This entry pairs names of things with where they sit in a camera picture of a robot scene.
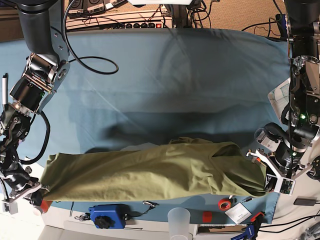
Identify white square packet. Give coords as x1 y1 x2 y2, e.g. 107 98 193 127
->
225 202 252 225

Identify clear plastic screw box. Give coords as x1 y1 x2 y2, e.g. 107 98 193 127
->
254 128 280 152

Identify leaf pattern notebook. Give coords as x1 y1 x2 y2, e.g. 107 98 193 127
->
267 78 291 123

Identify black tweezers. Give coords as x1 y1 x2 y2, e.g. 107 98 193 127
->
69 201 75 217

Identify white marker pen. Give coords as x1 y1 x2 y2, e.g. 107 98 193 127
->
1 73 9 110

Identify blue plastic box device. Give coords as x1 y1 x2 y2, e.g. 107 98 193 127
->
88 204 130 229

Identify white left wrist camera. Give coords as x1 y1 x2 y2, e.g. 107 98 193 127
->
273 177 296 196

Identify blue black clamp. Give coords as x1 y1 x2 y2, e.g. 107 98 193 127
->
231 211 265 240

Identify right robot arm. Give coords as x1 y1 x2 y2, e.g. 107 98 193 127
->
0 0 70 214

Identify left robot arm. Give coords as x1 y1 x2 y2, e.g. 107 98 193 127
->
247 0 320 196

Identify translucent plastic cup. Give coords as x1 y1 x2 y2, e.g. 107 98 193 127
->
167 207 191 240

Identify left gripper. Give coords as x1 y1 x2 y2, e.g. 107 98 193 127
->
246 149 315 192

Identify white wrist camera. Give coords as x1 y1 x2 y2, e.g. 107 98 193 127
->
273 177 296 196
1 200 18 215

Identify silver carabiner clip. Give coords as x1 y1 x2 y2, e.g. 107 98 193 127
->
142 200 159 209

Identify red tape roll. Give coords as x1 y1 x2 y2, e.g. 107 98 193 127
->
218 198 233 211

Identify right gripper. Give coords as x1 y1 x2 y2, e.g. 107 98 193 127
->
0 163 49 213

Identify red plastic block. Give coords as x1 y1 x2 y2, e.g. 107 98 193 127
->
202 211 213 223

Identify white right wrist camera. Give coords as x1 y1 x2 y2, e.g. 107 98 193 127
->
1 200 18 215

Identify white power strip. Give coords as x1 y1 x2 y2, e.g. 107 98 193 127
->
66 9 174 31

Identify olive green t-shirt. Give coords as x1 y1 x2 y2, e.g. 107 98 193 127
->
40 137 266 202

